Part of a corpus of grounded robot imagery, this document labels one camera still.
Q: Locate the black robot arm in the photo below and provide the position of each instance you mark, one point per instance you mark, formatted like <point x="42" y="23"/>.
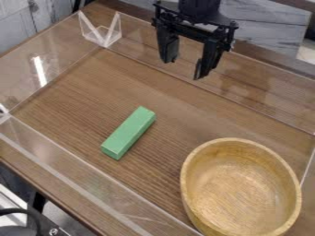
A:
<point x="196" y="20"/>

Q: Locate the brown wooden bowl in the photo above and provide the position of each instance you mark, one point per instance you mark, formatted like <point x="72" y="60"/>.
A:
<point x="238" y="189"/>

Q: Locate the clear acrylic front barrier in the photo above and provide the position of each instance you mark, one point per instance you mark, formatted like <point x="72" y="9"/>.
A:
<point x="104" y="204"/>

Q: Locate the clear acrylic corner bracket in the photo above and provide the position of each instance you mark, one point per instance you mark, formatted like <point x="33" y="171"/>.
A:
<point x="101" y="35"/>

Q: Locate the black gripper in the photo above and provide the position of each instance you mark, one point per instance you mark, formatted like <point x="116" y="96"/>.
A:
<point x="196" y="20"/>

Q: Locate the black table leg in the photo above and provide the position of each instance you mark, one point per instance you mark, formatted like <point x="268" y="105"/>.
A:
<point x="37" y="201"/>

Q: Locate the green rectangular block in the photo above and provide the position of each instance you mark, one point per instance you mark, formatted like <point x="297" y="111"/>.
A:
<point x="132" y="128"/>

